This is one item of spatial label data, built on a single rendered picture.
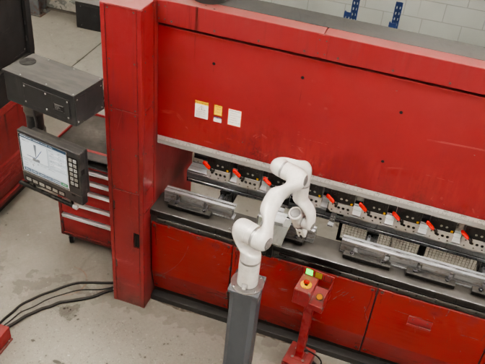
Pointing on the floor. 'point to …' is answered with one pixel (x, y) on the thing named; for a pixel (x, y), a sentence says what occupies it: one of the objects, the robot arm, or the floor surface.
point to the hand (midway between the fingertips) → (304, 233)
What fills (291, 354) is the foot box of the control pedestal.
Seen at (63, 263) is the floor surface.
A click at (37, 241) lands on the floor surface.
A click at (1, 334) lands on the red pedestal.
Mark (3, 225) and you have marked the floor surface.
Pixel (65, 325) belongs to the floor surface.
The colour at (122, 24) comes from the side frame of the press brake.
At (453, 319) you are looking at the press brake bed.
